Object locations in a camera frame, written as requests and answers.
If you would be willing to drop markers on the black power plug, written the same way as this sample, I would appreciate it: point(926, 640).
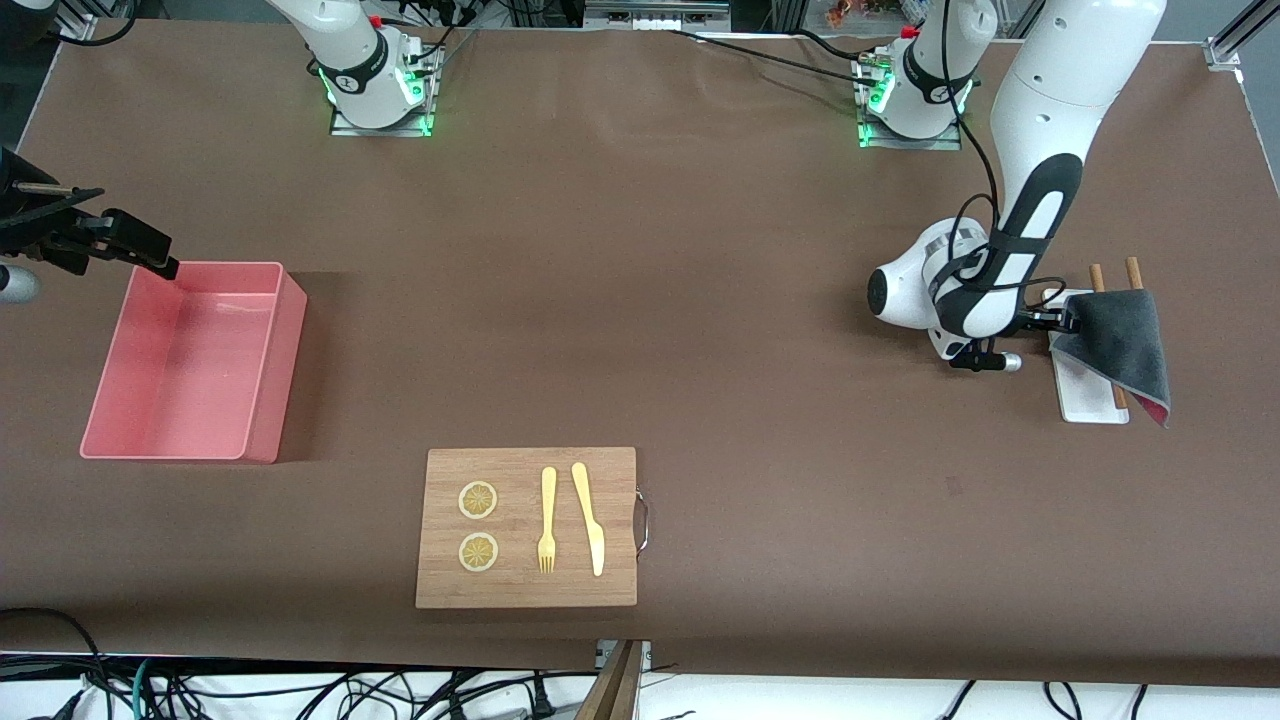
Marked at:
point(544, 705)

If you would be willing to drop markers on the wooden plank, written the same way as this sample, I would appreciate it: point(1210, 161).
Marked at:
point(615, 690)

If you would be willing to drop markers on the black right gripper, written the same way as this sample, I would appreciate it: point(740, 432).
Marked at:
point(38, 231)

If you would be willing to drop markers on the yellow fork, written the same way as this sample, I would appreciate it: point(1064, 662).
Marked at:
point(548, 500)

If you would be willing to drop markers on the pink plastic bin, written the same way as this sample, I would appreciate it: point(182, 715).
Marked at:
point(180, 370)

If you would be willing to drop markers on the lemon slice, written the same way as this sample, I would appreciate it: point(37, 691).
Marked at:
point(478, 500)
point(478, 552)

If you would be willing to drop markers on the colourful small items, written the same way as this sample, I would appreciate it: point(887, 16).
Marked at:
point(850, 12)

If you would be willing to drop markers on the grey metal device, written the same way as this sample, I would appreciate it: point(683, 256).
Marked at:
point(650, 15)

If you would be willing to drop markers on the aluminium frame profile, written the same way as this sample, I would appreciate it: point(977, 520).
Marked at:
point(1235, 35)
point(78, 18)

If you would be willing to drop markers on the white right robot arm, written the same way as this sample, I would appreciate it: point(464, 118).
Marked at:
point(350, 60)

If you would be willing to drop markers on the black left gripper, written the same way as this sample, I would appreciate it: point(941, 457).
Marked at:
point(1040, 320)

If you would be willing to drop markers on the white rectangular tray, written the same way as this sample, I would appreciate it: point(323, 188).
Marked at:
point(1085, 398)

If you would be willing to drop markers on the wooden cutting board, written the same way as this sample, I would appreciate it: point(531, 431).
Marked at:
point(520, 590)

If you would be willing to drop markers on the grey cloth with red underside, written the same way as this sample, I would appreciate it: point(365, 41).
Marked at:
point(1125, 340)

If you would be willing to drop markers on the yellow knife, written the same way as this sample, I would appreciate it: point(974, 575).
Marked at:
point(590, 520)

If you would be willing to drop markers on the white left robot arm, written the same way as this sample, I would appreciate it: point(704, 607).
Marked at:
point(1050, 100)

